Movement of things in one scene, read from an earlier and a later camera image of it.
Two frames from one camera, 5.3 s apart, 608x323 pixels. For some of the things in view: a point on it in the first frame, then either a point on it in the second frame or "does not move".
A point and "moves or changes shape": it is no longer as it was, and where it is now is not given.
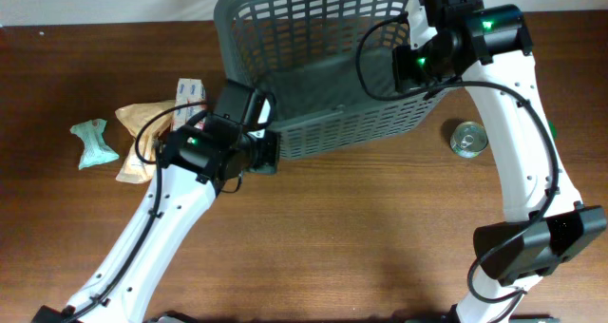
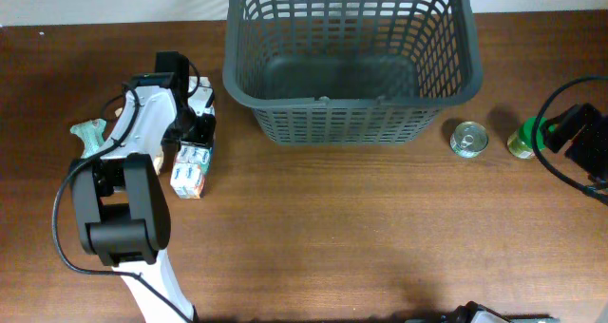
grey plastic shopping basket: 323,51 moves or changes shape
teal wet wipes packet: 95,150 does not move
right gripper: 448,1 → 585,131
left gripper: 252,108 → 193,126
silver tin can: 468,138 does not move
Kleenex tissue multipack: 188,90 moves or changes shape
